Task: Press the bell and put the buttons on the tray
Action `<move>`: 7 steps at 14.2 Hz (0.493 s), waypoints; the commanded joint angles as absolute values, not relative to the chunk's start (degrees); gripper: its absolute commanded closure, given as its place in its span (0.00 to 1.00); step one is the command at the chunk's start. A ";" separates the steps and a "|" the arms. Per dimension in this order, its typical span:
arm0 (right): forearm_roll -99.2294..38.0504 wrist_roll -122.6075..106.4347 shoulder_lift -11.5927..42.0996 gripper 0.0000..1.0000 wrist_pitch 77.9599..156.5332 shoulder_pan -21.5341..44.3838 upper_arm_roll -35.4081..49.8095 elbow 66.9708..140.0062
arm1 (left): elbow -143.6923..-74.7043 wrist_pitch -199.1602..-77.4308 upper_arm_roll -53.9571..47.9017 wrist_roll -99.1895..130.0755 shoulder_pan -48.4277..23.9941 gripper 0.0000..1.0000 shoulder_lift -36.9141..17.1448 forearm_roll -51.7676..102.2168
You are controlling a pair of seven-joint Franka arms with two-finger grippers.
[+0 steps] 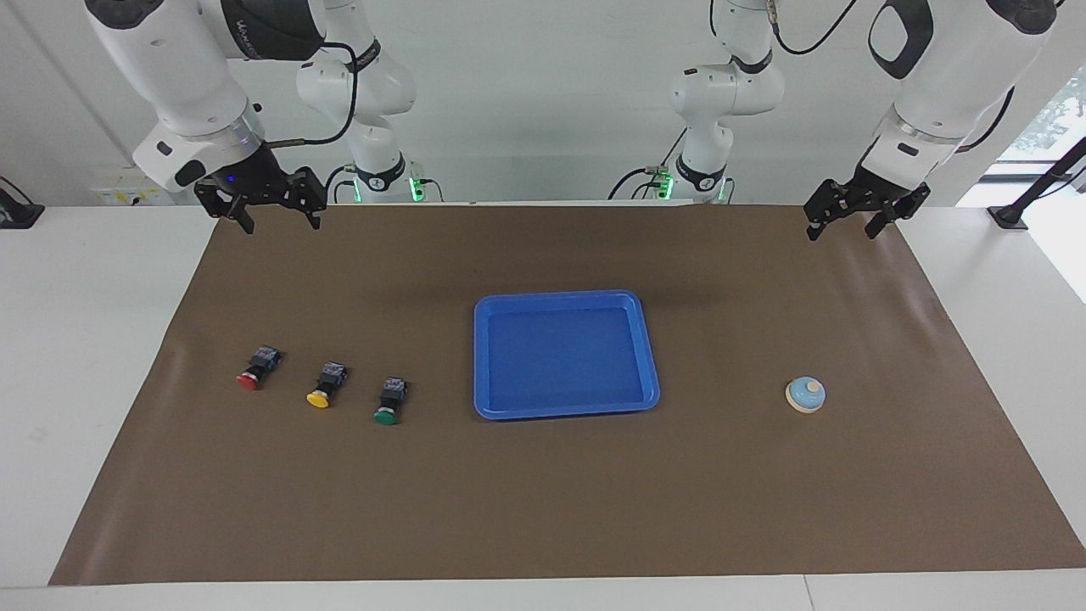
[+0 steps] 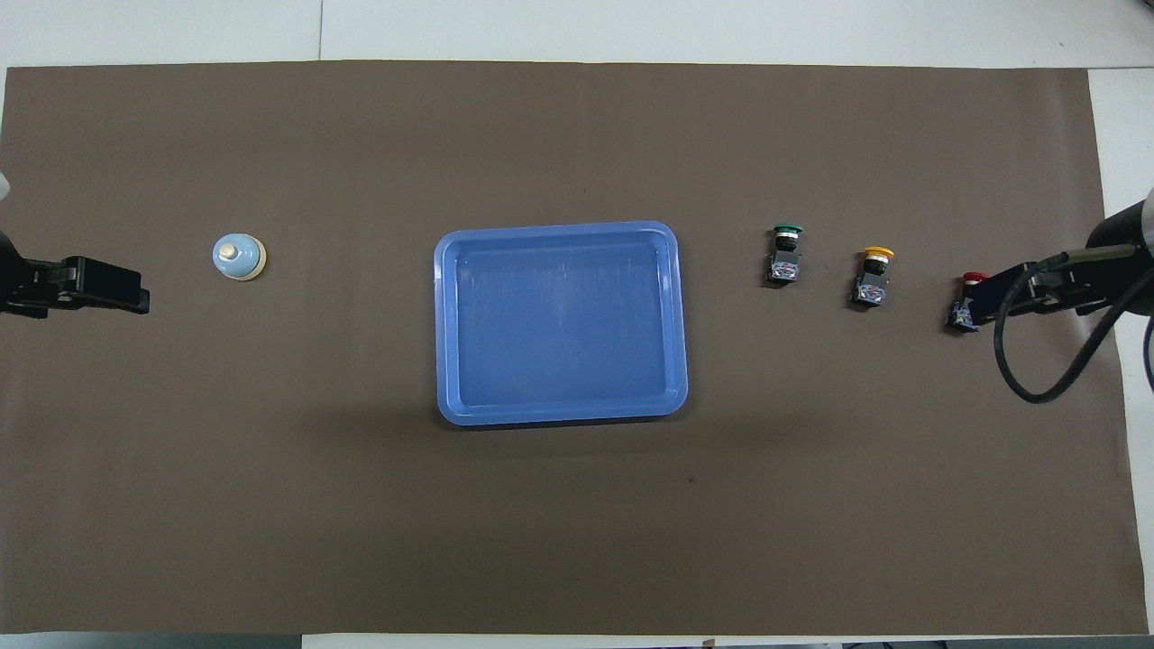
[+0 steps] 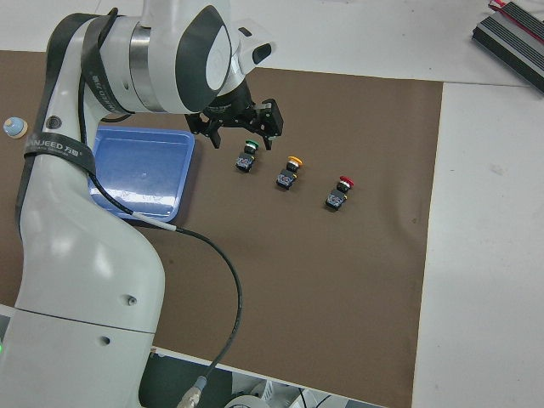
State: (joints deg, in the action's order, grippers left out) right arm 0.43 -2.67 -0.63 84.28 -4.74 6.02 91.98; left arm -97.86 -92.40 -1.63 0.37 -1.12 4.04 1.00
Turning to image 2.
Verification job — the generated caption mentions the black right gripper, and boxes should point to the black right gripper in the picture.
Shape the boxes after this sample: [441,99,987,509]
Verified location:
[976,200,1146,324]

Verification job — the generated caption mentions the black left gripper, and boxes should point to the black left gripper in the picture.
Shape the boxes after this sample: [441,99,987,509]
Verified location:
[0,233,151,318]

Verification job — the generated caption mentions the red push button switch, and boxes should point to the red push button switch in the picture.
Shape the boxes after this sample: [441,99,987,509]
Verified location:
[945,270,991,334]

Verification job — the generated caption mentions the light blue service bell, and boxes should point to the light blue service bell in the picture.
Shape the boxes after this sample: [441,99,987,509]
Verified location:
[212,232,268,281]

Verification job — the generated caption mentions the yellow push button switch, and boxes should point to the yellow push button switch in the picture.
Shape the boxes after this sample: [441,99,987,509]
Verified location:
[852,245,895,308]

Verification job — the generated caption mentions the green push button switch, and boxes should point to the green push button switch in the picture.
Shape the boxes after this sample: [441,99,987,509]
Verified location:
[766,223,805,286]

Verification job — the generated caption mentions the blue plastic tray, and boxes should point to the blue plastic tray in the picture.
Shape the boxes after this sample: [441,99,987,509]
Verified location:
[434,220,689,426]

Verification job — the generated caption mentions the brown table mat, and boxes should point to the brown table mat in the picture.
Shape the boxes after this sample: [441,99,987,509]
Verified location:
[0,59,1141,635]

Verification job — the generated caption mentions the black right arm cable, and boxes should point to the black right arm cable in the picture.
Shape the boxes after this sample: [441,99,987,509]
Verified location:
[994,243,1154,404]

